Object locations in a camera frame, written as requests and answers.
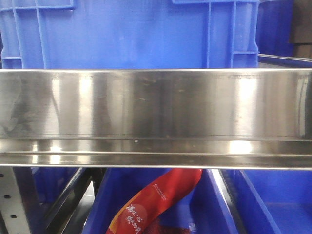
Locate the blue bin lower shelf middle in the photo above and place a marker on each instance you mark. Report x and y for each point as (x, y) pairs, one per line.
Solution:
(203, 211)

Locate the blue bin shelf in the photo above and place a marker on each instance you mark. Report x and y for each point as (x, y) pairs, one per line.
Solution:
(272, 201)
(203, 211)

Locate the blue bin lower shelf right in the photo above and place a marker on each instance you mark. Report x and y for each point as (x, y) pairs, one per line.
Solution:
(272, 201)

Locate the large blue bin on shelf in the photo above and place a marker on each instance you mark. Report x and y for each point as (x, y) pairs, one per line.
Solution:
(131, 34)

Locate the red printed bag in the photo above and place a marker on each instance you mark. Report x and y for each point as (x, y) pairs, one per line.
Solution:
(153, 200)

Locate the perforated steel shelf upright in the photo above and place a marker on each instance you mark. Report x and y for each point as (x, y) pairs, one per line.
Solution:
(18, 200)

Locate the stainless steel shelf rail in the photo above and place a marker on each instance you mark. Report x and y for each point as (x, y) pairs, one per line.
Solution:
(192, 118)

